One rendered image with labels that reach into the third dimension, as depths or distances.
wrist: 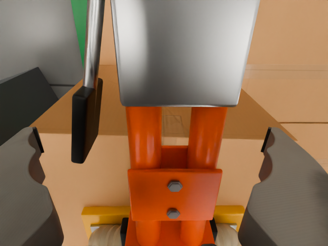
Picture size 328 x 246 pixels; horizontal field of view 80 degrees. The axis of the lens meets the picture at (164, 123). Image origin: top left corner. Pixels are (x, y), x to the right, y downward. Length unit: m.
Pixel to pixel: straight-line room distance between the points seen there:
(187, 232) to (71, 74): 1.22
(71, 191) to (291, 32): 0.71
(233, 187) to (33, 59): 1.27
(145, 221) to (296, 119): 0.78
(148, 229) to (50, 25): 1.22
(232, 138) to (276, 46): 0.48
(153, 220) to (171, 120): 0.19
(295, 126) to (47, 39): 1.28
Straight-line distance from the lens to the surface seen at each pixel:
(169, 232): 0.21
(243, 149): 0.32
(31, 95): 1.25
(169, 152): 0.15
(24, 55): 1.42
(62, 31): 1.29
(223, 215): 0.40
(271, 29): 0.72
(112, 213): 0.39
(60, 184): 0.38
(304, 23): 0.77
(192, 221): 0.18
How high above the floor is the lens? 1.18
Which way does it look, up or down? 60 degrees down
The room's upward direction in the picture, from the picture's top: 177 degrees clockwise
